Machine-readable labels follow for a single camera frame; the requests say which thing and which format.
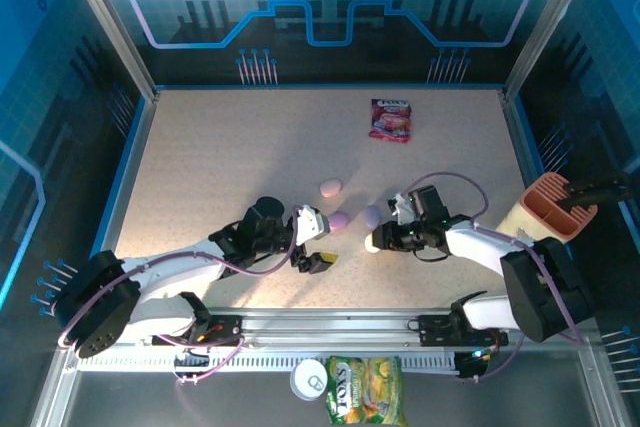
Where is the mauve purple earbud charging case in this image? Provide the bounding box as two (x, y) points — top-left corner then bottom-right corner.
(327, 211), (351, 237)

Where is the red candy bag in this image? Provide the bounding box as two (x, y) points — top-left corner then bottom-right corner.
(368, 98), (414, 143)

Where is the cream terracotta utensil holder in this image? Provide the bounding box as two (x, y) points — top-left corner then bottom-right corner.
(494, 170), (600, 251)

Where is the silver pull-tab tin can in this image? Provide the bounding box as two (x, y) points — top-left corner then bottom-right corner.
(289, 357), (329, 402)

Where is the green yellow candy bag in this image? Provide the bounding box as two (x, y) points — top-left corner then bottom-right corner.
(324, 355), (409, 427)

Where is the grey metal shelf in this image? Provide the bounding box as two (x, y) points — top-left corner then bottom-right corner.
(29, 346), (626, 427)

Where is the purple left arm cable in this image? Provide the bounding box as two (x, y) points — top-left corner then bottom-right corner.
(57, 204), (306, 386)

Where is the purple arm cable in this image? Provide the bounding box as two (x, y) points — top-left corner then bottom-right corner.
(57, 204), (306, 386)
(402, 170), (586, 383)

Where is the aluminium front mounting rail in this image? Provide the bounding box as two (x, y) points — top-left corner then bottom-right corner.
(64, 306), (601, 349)

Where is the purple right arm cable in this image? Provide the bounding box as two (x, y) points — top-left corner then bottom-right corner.
(402, 170), (586, 383)

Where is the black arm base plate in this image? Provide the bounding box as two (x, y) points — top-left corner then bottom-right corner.
(417, 314), (509, 348)
(152, 314), (247, 348)

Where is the white slotted cable duct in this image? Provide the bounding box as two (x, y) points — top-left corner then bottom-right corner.
(77, 350), (461, 374)

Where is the aluminium table side rail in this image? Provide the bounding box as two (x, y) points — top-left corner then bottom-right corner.
(499, 89), (556, 198)
(94, 90), (161, 268)

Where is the black utensil handle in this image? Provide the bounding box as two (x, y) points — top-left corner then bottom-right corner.
(562, 170), (640, 211)

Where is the aluminium frame post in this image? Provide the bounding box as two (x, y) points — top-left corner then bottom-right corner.
(503, 0), (604, 98)
(55, 0), (160, 102)

